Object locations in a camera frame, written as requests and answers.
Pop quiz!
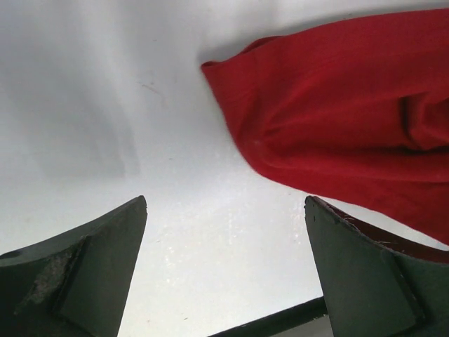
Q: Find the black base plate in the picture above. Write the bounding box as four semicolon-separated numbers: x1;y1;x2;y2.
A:
210;297;328;337

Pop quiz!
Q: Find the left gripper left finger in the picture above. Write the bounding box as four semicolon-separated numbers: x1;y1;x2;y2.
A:
1;196;147;336

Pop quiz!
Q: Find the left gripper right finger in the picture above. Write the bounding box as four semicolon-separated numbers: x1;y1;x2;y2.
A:
304;196;448;336

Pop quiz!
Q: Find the red t shirt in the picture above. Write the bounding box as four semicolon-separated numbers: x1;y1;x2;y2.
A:
201;8;448;243

